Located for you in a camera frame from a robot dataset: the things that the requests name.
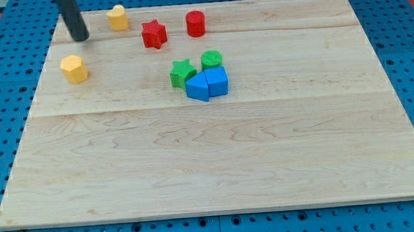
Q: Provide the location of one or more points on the blue pentagon block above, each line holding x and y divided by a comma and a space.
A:
217, 81

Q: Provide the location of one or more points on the blue wedge block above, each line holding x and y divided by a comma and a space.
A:
197, 87

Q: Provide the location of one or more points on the yellow hexagon block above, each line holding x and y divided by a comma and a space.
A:
74, 69

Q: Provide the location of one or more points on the green cylinder block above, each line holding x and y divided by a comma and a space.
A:
211, 59

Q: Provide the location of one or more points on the light wooden board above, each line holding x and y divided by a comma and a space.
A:
310, 120

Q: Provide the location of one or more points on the red star block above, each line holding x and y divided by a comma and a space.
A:
154, 34

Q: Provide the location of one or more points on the green star block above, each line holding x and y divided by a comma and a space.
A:
181, 72

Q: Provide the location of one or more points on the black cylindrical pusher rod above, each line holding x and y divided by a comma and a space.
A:
73, 19

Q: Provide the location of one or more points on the yellow heart block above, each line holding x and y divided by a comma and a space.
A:
117, 18

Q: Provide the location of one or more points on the red cylinder block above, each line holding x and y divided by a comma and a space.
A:
196, 23

